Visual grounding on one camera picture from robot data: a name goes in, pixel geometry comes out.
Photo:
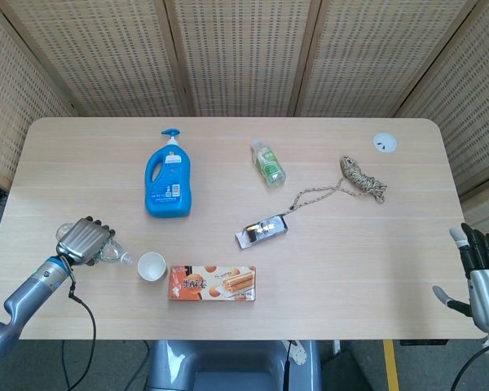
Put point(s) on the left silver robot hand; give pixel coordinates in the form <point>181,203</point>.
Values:
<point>81,242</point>

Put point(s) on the clear water bottle green label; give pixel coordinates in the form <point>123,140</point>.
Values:
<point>115,252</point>

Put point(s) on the small white paper cup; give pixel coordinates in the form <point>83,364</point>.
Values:
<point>151,264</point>

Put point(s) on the blue detergent pump bottle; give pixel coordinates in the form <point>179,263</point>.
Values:
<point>167,183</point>

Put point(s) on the orange egg roll biscuit box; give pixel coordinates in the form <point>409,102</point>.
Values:
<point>212,283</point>

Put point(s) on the white round table grommet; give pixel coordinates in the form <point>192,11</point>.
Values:
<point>385,142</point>

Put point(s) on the grey robot torso base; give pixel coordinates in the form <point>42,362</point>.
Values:
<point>228,366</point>

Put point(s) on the small clear bottle green label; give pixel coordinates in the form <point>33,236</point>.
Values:
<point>269,165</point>

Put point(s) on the woven screen panel wooden frame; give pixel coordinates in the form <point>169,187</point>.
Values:
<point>106,53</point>
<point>244,53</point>
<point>383,53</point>
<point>16,102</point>
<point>472,102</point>

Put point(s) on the white perforated bracket plate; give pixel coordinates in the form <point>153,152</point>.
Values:
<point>299,354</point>

